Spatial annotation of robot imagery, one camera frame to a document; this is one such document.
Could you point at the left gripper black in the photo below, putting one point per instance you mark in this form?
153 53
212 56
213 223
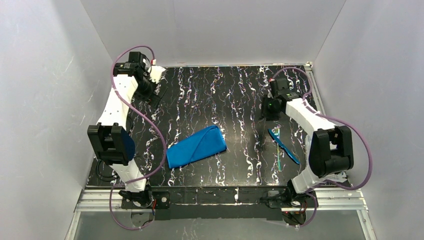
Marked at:
156 94

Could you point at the iridescent fork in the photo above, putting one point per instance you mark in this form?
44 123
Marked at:
277 134

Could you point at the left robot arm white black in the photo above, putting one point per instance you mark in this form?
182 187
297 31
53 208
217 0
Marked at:
109 138

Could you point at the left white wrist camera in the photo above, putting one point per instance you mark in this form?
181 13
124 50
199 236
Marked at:
156 73

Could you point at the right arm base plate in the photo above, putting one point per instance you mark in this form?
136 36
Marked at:
298 209

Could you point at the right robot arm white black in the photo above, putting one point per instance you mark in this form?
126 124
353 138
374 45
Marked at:
330 150

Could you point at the aluminium frame rail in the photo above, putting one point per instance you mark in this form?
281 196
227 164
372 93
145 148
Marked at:
219 213

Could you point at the blue cloth napkin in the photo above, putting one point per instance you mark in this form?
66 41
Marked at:
200 145

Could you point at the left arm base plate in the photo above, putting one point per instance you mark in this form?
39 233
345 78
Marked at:
146 199

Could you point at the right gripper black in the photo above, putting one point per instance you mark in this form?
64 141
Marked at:
267 110

